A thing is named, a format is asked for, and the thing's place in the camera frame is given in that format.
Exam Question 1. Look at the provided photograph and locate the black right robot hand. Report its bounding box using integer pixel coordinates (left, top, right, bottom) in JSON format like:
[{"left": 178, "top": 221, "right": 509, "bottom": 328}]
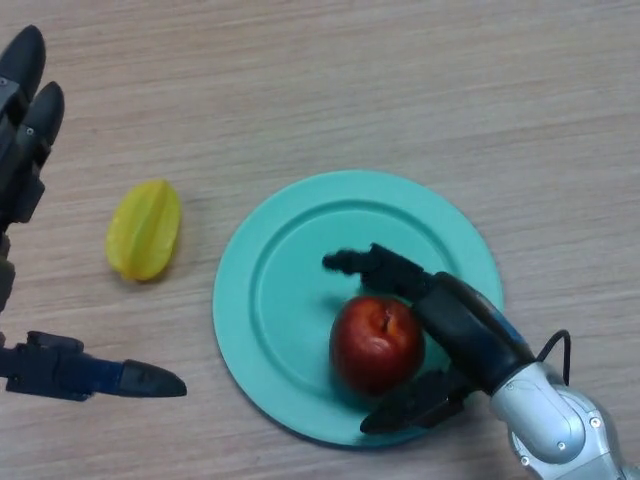
[{"left": 322, "top": 243, "right": 539, "bottom": 435}]

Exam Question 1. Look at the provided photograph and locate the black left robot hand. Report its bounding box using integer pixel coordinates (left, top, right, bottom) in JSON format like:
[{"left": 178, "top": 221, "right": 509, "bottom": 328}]
[{"left": 0, "top": 24, "right": 188, "bottom": 401}]

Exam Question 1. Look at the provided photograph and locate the red apple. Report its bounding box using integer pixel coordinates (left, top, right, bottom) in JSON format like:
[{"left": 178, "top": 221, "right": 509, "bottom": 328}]
[{"left": 329, "top": 295, "right": 426, "bottom": 396}]

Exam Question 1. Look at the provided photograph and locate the green round plate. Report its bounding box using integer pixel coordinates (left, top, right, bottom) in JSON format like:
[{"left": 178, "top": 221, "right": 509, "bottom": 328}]
[{"left": 212, "top": 169, "right": 505, "bottom": 449}]

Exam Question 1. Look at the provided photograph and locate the yellow starfruit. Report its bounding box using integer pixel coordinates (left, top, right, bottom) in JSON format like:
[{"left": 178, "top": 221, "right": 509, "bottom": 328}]
[{"left": 104, "top": 179, "right": 182, "bottom": 282}]

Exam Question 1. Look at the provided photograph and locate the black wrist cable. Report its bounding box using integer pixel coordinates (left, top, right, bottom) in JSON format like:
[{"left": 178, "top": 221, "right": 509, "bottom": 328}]
[{"left": 534, "top": 329, "right": 572, "bottom": 387}]

